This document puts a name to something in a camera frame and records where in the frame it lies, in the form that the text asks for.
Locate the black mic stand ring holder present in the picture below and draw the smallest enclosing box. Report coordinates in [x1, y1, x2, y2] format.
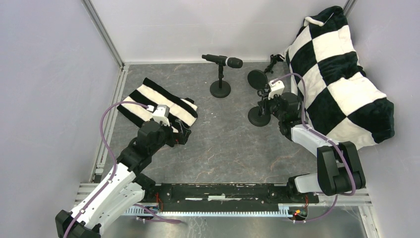
[248, 105, 271, 127]

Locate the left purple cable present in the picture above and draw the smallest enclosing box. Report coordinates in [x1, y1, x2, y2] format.
[62, 101, 155, 238]

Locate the purple cable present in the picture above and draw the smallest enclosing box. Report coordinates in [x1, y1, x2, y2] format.
[271, 72, 358, 197]
[62, 101, 155, 238]

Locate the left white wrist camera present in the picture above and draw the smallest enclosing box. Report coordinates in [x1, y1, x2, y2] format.
[147, 105, 171, 126]

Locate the black mic stand with clip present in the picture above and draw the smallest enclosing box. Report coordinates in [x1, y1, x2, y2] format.
[210, 65, 231, 98]

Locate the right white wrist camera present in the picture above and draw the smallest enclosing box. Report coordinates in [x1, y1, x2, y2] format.
[268, 79, 285, 100]

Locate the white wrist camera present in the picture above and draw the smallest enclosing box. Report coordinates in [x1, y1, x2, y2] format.
[268, 79, 285, 100]
[147, 105, 171, 126]

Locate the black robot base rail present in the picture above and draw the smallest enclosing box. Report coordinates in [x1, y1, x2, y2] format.
[141, 183, 319, 212]

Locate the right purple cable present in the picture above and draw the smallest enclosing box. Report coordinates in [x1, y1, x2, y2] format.
[271, 72, 358, 197]

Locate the black handheld microphone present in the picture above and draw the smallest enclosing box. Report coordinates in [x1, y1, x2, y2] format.
[202, 54, 243, 68]

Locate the black white striped towel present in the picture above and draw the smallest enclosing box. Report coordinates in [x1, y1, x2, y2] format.
[117, 78, 198, 135]

